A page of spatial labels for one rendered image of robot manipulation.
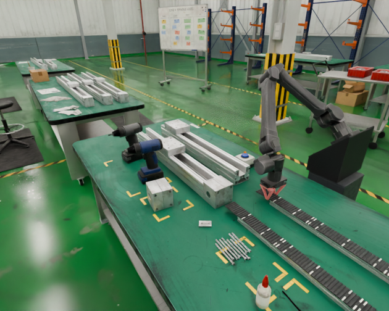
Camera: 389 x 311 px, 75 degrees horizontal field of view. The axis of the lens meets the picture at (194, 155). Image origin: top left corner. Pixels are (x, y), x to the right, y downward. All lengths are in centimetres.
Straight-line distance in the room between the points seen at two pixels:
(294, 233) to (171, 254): 47
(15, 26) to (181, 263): 1523
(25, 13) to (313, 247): 1549
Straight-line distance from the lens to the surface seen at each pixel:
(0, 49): 1574
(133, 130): 148
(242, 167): 131
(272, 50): 451
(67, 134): 270
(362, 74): 403
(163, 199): 111
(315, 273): 93
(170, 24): 722
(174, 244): 99
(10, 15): 1576
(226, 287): 88
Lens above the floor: 149
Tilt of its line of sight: 27 degrees down
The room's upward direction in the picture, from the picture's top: 1 degrees counter-clockwise
